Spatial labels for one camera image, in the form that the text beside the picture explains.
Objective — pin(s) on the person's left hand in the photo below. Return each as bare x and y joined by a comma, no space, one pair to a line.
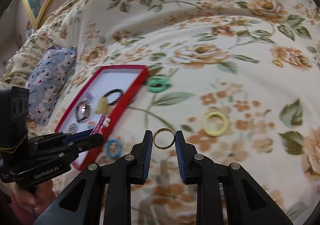
27,197

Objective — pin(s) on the floral blanket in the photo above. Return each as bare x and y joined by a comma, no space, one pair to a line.
225,85

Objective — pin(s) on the red shallow box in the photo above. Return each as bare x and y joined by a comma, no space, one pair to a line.
117,75

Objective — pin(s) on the purple hair clip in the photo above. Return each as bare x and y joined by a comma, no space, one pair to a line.
87,96

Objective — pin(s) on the yellow claw clip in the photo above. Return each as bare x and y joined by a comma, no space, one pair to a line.
102,106

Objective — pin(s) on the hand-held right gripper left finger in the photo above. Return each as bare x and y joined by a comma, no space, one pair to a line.
148,155

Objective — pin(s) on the pink hair clip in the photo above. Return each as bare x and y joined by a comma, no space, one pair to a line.
98,126

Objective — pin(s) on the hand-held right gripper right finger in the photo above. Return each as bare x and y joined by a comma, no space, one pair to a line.
180,155

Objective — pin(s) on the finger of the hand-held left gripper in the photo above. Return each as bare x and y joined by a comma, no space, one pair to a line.
75,137
85,143

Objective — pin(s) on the blue bear print pillow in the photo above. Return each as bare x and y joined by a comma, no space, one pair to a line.
50,72

